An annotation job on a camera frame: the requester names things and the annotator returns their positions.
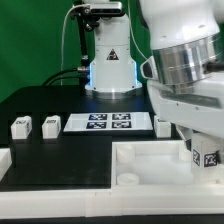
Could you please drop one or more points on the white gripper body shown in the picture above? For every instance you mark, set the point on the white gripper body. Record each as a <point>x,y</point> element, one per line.
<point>203,110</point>

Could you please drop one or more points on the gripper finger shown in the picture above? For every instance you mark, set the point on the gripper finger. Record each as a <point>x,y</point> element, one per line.
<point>185,134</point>

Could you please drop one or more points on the white square table top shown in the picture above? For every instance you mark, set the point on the white square table top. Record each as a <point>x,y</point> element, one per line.
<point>144,163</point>

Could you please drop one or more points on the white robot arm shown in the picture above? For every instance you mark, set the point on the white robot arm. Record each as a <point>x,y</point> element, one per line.
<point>186,84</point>

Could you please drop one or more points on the white U-shaped obstacle fence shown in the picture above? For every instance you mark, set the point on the white U-shaped obstacle fence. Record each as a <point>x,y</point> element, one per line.
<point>114,201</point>

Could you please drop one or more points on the white marker tag plate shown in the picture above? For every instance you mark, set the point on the white marker tag plate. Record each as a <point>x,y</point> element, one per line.
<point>117,121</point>

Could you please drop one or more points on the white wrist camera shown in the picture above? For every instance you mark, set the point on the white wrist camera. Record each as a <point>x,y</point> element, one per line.
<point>148,69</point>

